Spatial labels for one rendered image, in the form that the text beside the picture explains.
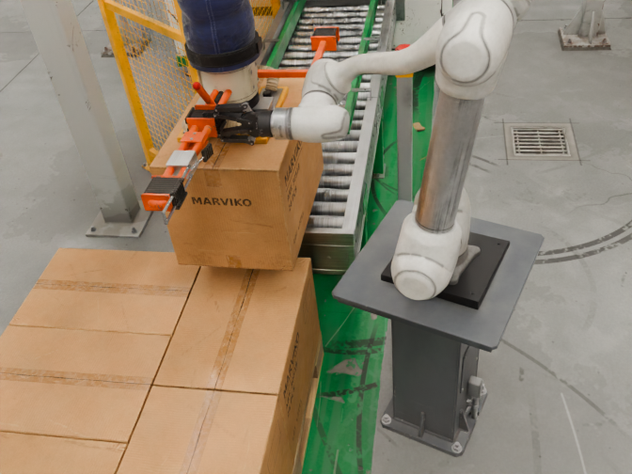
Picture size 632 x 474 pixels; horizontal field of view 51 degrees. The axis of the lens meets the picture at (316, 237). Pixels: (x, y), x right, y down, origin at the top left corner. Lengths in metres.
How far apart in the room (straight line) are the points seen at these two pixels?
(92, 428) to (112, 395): 0.12
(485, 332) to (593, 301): 1.26
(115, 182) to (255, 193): 1.60
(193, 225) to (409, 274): 0.78
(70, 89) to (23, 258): 0.95
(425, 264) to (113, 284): 1.25
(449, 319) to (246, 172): 0.71
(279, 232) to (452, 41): 0.94
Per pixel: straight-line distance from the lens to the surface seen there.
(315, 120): 1.82
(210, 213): 2.10
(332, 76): 1.90
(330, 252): 2.47
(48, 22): 3.17
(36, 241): 3.81
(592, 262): 3.27
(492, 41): 1.38
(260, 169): 1.94
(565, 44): 5.06
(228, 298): 2.32
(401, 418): 2.56
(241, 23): 2.02
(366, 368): 2.74
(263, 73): 2.17
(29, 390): 2.30
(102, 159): 3.45
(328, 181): 2.76
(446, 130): 1.52
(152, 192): 1.67
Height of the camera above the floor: 2.16
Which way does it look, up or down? 41 degrees down
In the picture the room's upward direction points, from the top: 7 degrees counter-clockwise
